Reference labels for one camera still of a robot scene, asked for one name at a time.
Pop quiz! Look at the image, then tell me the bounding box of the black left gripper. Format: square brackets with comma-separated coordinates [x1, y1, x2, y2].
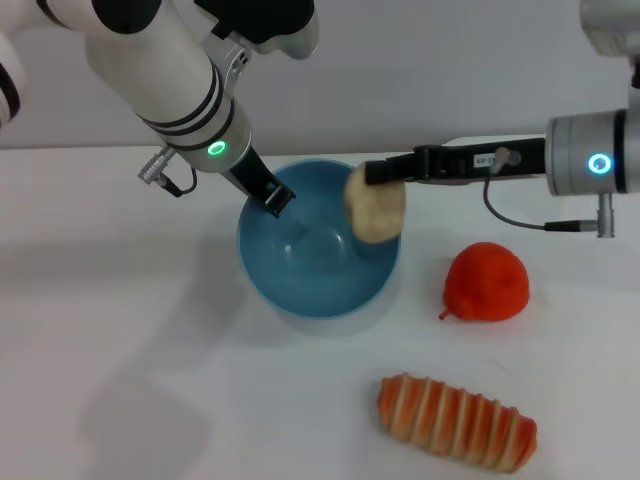
[223, 148, 297, 221]

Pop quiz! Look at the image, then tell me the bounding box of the blue bowl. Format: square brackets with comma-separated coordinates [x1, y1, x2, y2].
[236, 158, 401, 321]

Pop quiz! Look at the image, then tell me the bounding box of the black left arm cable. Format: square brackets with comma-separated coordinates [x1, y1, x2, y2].
[137, 146, 199, 197]

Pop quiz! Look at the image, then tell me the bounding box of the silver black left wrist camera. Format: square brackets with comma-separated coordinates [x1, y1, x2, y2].
[193, 0, 321, 62]

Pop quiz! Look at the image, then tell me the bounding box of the beige potato toy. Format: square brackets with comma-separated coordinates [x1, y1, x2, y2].
[343, 162, 407, 245]

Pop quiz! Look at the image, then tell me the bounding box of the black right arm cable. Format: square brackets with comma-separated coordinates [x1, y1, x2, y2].
[482, 177, 601, 234]

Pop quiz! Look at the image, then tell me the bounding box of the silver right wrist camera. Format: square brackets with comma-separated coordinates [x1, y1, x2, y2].
[578, 0, 640, 57]

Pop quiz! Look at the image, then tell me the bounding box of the orange striped bread loaf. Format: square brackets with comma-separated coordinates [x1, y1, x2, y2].
[375, 373, 539, 474]

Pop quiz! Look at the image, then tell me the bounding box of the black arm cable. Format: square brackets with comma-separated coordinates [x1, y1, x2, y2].
[482, 177, 601, 234]
[137, 146, 199, 197]

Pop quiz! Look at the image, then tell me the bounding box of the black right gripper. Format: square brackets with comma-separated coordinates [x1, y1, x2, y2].
[363, 135, 549, 187]

